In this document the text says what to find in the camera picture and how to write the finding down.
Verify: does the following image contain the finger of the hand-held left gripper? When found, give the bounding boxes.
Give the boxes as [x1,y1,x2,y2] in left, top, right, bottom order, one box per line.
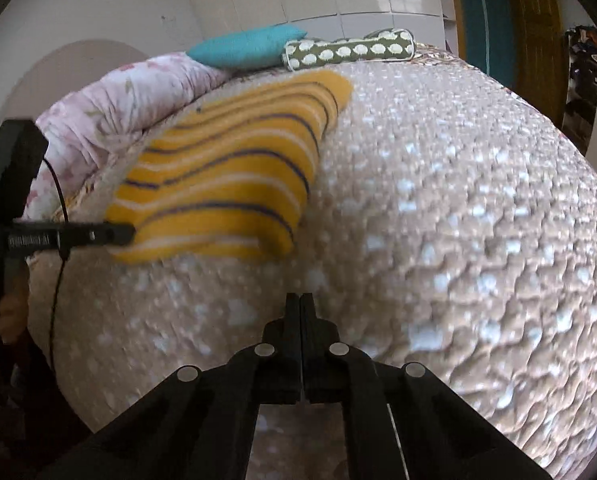
[58,222,137,252]

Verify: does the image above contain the teal pillow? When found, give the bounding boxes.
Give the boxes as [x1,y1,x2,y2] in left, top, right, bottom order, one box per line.
[186,24,308,72]

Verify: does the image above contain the wooden door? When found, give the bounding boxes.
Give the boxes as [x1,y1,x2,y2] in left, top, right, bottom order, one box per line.
[503,0,570,128]

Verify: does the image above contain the black cable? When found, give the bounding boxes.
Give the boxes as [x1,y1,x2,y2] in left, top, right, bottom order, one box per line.
[42,156,72,373]

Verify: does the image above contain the pink floral comforter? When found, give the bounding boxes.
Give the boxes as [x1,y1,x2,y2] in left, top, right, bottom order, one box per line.
[21,51,234,221]

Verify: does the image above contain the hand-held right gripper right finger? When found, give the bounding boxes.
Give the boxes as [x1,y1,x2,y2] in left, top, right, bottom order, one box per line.
[300,292,554,480]

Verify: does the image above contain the cluttered shelf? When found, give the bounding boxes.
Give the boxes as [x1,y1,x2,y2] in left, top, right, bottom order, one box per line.
[561,22,597,157]

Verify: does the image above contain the person's left hand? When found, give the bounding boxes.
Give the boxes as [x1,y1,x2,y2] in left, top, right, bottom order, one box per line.
[0,260,30,346]

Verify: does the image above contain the yellow striped sweater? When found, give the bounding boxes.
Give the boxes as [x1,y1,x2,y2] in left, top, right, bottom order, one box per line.
[103,69,354,265]

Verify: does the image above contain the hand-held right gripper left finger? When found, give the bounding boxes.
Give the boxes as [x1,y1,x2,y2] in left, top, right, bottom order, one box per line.
[33,292,303,480]

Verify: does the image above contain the beige quilted bedspread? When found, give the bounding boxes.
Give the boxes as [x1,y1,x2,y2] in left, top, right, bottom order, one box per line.
[26,45,597,480]

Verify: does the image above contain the green dotted bolster pillow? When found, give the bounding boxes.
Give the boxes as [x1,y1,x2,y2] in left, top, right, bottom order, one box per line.
[283,27,418,72]

